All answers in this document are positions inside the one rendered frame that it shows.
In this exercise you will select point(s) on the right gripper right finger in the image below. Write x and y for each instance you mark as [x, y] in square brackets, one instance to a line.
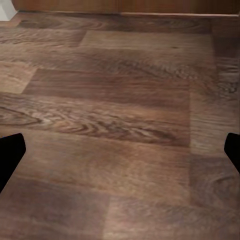
[232, 149]

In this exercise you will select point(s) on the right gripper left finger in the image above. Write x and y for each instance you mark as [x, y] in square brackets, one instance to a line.
[12, 149]

